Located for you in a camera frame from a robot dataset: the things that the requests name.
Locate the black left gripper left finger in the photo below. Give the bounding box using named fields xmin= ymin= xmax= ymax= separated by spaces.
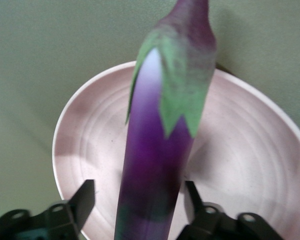
xmin=0 ymin=179 xmax=96 ymax=240

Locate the long purple eggplant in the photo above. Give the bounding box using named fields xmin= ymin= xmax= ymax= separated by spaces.
xmin=113 ymin=0 xmax=218 ymax=240

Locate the pink round plate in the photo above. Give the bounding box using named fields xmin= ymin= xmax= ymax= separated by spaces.
xmin=51 ymin=60 xmax=300 ymax=240

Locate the brown table cover mat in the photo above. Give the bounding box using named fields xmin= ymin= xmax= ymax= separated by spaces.
xmin=0 ymin=0 xmax=300 ymax=240

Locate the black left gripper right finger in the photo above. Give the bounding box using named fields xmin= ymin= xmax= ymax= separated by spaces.
xmin=176 ymin=181 xmax=283 ymax=240

